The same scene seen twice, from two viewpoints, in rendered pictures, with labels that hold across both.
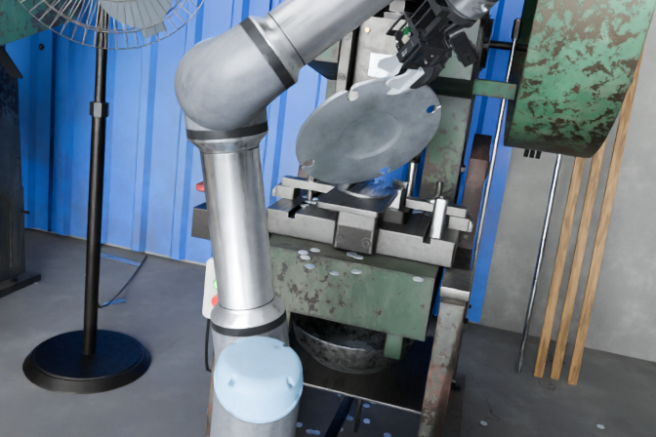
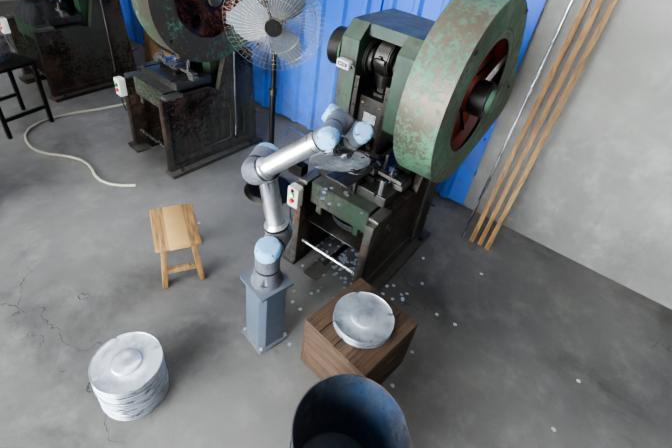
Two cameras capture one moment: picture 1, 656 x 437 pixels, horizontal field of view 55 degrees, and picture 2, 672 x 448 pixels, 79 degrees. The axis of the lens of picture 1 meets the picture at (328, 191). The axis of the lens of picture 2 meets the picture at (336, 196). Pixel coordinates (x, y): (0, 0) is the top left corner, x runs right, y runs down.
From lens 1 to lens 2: 1.13 m
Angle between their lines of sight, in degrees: 30
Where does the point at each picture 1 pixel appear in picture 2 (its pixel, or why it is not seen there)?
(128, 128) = (308, 68)
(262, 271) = (276, 216)
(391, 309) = (354, 219)
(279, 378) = (269, 253)
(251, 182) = (271, 192)
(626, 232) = (550, 181)
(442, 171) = not seen: hidden behind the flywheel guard
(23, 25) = not seen: hidden behind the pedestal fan
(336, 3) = (278, 164)
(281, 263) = (318, 190)
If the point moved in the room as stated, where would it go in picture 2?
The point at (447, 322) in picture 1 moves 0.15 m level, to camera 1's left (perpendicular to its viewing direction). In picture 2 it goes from (367, 232) to (341, 221)
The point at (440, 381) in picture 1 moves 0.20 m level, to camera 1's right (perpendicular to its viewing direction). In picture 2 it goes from (364, 250) to (399, 265)
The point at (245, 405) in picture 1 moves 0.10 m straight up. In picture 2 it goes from (259, 258) to (259, 242)
